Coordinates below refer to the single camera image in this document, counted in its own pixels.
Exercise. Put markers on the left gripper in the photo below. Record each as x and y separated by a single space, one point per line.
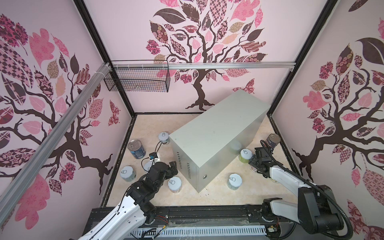
173 168

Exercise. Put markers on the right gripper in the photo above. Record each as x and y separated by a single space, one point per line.
252 160

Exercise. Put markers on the pink white labelled can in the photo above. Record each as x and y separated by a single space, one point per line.
175 184

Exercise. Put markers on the orange labelled can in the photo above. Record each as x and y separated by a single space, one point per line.
148 165

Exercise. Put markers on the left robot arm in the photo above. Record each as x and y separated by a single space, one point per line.
135 209

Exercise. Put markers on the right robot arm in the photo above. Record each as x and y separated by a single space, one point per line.
316 209

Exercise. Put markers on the green labelled can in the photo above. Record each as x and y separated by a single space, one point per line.
245 156

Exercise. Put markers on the brown labelled can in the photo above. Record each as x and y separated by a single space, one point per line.
273 140

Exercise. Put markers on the grey teal can front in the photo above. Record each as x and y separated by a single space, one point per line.
234 181

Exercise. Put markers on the tall blue labelled can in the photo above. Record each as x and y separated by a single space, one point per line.
136 149

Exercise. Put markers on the small light blue can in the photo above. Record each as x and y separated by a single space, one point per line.
164 138

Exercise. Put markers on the grey metal cabinet box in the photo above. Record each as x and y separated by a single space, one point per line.
210 142

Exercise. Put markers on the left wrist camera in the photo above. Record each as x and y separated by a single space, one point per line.
154 157

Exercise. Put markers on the white slotted cable duct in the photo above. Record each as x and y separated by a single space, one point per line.
194 232

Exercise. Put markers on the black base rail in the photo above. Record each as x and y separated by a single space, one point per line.
251 214

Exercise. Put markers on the back aluminium rail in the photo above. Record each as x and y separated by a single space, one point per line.
199 66

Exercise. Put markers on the aluminium rail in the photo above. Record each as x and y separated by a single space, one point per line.
199 66
22 181

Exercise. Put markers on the black wire mesh basket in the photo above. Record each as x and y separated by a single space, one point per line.
139 76

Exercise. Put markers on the left aluminium rail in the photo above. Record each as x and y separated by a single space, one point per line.
22 181

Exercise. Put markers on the black right corner post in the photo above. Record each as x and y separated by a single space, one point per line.
320 23

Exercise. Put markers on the black corner frame post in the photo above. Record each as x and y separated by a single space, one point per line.
91 27

